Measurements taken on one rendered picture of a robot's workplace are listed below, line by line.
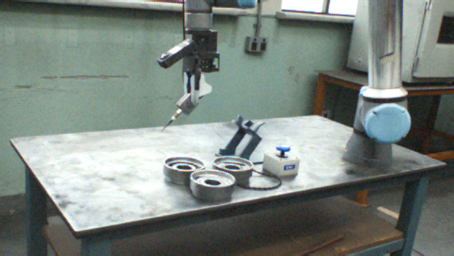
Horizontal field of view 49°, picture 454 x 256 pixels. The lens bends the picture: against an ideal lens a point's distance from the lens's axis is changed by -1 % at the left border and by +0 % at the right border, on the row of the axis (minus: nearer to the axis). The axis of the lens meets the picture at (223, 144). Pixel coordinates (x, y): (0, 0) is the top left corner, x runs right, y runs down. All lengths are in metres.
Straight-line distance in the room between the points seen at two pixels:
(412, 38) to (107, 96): 1.88
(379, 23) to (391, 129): 0.28
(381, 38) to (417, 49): 1.99
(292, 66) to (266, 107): 0.34
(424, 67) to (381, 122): 2.02
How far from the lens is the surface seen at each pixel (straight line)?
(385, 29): 1.36
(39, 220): 1.57
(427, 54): 3.37
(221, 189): 1.13
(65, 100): 2.77
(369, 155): 1.55
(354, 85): 3.33
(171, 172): 1.21
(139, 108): 2.93
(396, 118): 1.38
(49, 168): 1.30
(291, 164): 1.35
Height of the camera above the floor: 1.27
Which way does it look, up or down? 18 degrees down
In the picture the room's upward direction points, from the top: 6 degrees clockwise
